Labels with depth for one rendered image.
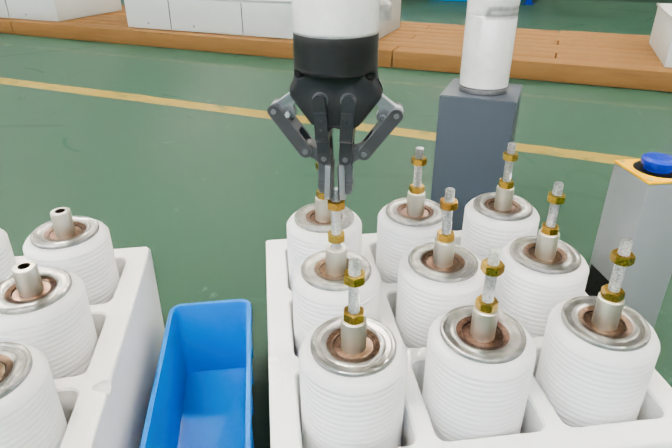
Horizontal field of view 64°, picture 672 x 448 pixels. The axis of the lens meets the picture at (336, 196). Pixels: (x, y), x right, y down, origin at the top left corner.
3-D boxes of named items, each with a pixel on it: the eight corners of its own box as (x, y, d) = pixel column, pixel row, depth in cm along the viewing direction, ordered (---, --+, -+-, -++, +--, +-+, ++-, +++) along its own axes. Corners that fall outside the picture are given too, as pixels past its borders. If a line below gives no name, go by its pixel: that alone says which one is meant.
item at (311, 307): (289, 421, 62) (282, 293, 54) (304, 362, 71) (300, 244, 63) (372, 431, 61) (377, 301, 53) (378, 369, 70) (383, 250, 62)
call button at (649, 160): (631, 167, 68) (635, 152, 67) (660, 165, 69) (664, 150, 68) (651, 180, 65) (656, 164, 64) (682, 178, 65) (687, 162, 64)
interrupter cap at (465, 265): (486, 257, 61) (486, 252, 61) (465, 293, 55) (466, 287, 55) (422, 240, 64) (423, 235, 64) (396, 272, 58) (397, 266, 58)
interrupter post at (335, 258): (323, 278, 57) (323, 251, 56) (326, 265, 59) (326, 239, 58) (345, 279, 57) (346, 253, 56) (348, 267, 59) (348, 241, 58)
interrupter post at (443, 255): (456, 262, 60) (459, 236, 59) (449, 273, 58) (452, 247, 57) (435, 256, 61) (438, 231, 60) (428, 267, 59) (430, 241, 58)
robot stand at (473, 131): (441, 205, 127) (453, 77, 113) (502, 215, 122) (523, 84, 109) (427, 233, 115) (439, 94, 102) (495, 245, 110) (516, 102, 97)
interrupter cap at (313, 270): (294, 290, 55) (294, 285, 55) (307, 251, 62) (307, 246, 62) (368, 296, 54) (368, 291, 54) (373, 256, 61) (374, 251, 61)
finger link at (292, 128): (279, 94, 52) (322, 138, 53) (266, 107, 52) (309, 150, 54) (272, 103, 49) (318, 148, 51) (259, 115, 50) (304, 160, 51)
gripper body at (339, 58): (278, 29, 44) (283, 138, 48) (382, 31, 43) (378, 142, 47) (295, 15, 51) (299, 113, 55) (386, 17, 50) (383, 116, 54)
